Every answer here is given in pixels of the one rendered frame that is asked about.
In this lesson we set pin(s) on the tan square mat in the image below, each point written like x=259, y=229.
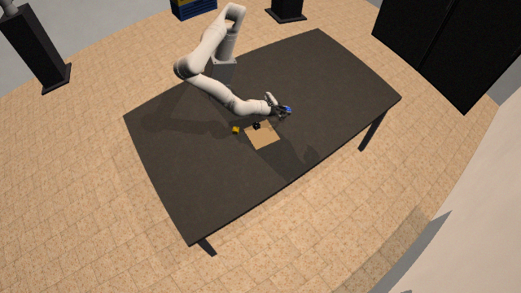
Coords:
x=262, y=137

